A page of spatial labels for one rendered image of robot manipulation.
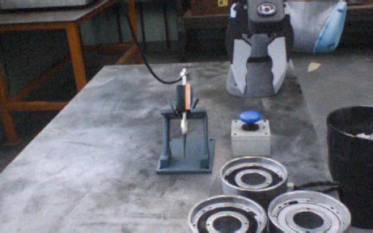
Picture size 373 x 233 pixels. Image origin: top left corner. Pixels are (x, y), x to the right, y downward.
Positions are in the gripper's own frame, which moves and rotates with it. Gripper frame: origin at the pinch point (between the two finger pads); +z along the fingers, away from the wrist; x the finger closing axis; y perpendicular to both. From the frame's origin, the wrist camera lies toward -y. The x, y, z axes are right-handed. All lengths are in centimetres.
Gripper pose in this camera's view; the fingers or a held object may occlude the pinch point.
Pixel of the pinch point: (259, 86)
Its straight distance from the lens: 71.1
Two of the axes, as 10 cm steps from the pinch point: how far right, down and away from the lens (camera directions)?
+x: -9.9, 0.2, 1.4
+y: 1.2, -4.0, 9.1
